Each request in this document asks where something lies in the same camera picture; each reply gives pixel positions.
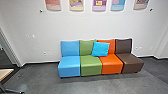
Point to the wall poster, pink brown figure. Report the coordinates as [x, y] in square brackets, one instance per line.
[141, 3]

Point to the cyan cushion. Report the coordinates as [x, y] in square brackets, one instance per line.
[100, 49]

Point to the dark table foot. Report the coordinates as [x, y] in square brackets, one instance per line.
[10, 91]

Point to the brown sofa chair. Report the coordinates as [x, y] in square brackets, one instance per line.
[131, 61]

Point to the blue sofa chair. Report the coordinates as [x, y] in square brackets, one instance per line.
[70, 65]

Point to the wall poster, light blue figure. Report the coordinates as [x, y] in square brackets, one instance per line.
[118, 4]

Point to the green sofa chair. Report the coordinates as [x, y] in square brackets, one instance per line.
[90, 64]

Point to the wooden table top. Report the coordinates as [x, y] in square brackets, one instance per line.
[4, 73]

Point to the wall poster, yellow figure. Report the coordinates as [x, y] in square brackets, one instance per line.
[76, 4]

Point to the wall poster, orange figure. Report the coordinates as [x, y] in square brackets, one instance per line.
[53, 4]

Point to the wall poster, purple figure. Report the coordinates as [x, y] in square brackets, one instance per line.
[99, 5]

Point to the orange sofa chair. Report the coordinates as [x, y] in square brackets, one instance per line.
[110, 63]

